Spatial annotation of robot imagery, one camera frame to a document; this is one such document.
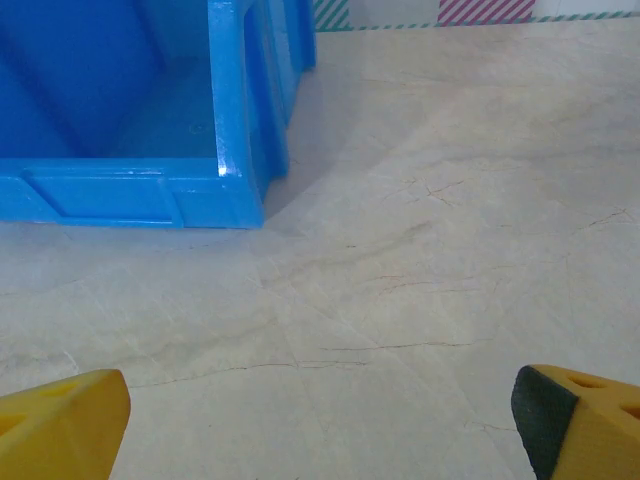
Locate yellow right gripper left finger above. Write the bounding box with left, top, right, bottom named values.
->
left=0, top=368, right=132, bottom=480

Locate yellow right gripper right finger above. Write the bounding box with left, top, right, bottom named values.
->
left=510, top=364, right=640, bottom=480

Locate teal striped tape strip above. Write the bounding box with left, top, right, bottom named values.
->
left=314, top=13, right=640, bottom=32

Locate blue plastic bin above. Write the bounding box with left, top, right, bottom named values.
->
left=0, top=0, right=318, bottom=230

